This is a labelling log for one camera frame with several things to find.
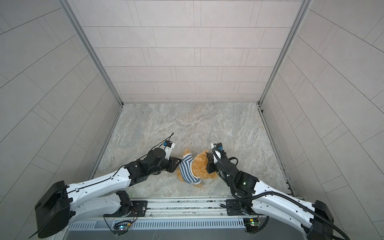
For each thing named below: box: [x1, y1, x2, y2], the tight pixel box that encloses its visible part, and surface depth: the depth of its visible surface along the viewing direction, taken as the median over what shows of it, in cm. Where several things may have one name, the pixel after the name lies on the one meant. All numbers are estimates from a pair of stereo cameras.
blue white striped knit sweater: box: [179, 153, 202, 185], surface depth 73 cm
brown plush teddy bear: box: [177, 149, 218, 188], surface depth 72 cm
